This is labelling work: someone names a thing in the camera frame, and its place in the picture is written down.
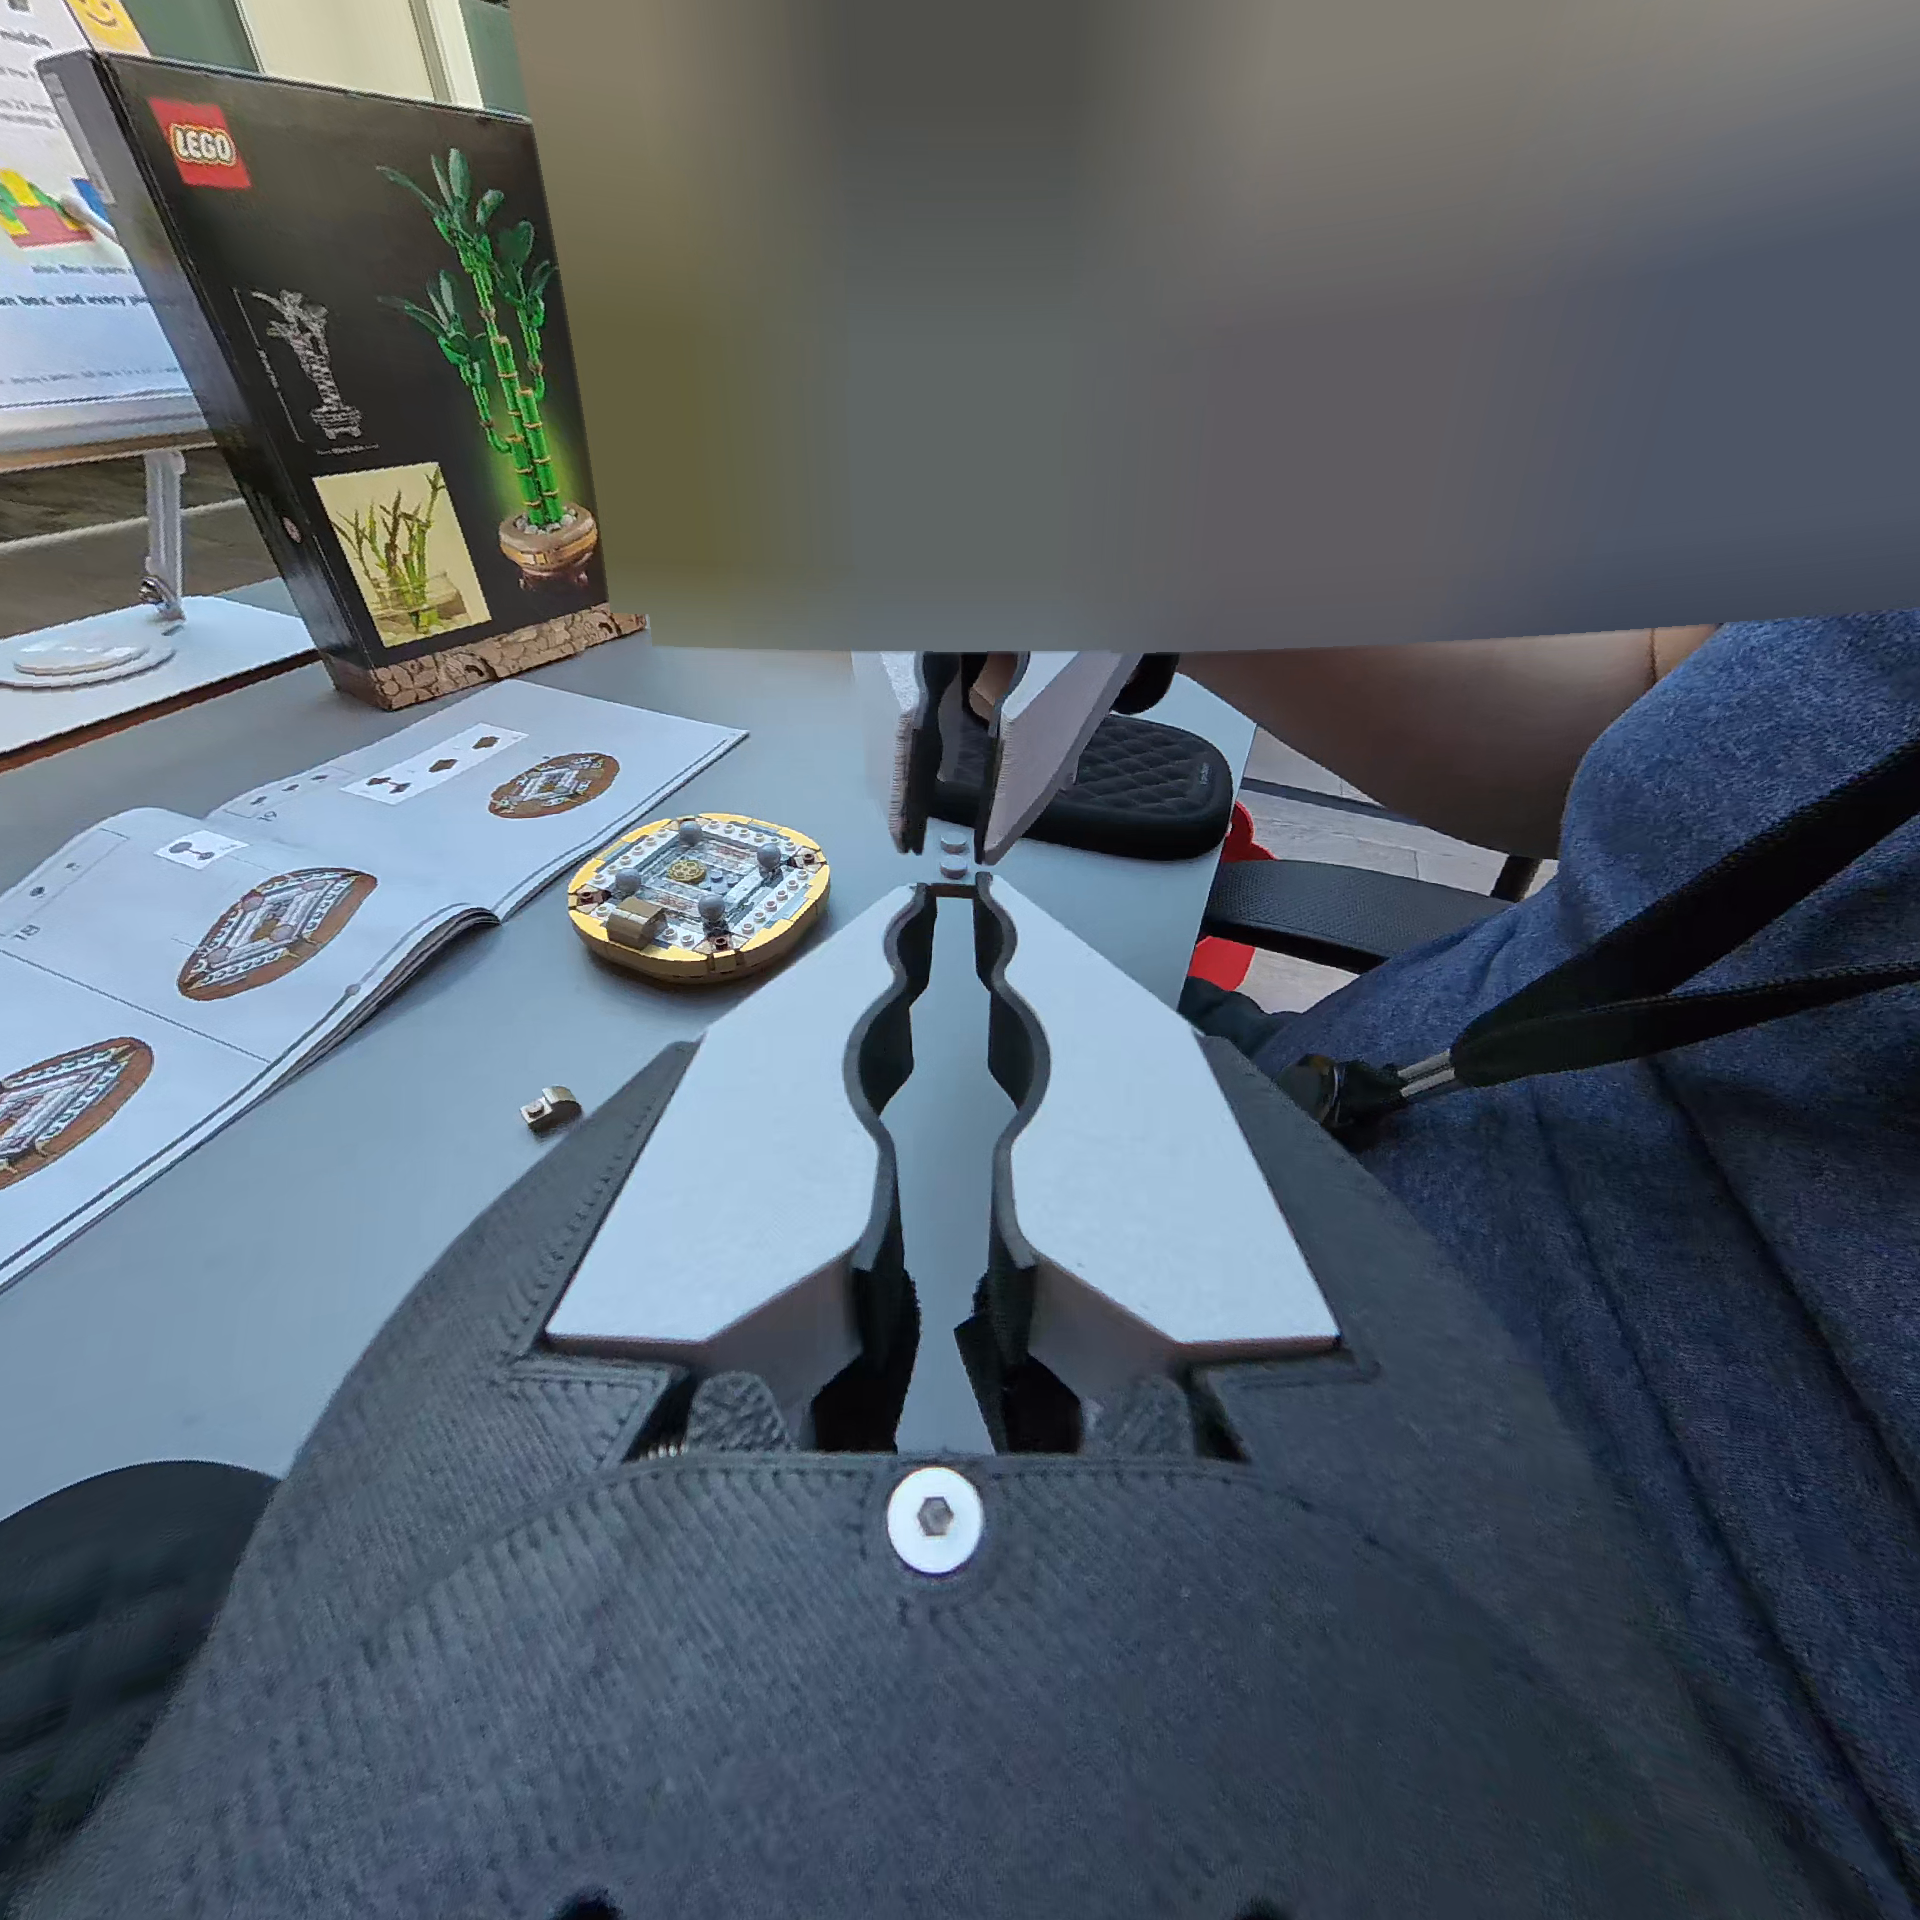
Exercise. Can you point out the red chair part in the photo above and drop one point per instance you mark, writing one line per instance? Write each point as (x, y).
(1232, 916)

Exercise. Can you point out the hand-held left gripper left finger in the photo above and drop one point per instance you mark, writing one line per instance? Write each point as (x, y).
(721, 1198)

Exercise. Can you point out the white sign stand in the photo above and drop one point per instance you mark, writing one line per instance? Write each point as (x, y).
(105, 630)

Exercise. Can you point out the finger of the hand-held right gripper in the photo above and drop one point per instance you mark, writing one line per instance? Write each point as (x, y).
(920, 765)
(1049, 737)

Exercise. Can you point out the white printed sign board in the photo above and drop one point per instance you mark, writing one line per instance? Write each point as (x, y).
(78, 257)

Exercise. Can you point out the round lego base model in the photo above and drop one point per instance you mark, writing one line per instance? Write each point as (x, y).
(700, 897)

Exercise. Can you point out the lego instruction booklet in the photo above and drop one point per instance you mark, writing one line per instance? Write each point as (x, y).
(301, 916)

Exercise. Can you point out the black quilted chair armrest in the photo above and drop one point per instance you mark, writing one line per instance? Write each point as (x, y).
(1141, 788)

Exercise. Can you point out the person's dark trouser leg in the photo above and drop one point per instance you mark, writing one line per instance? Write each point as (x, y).
(89, 1649)

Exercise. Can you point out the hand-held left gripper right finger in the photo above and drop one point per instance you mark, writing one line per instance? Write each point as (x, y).
(1154, 1198)

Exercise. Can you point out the small light grey lego plate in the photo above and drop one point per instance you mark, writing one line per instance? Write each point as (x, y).
(953, 861)

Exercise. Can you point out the tan curved lego brick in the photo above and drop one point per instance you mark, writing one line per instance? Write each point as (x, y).
(550, 1109)

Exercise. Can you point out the black lego set box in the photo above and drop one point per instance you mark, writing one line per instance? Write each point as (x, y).
(378, 377)

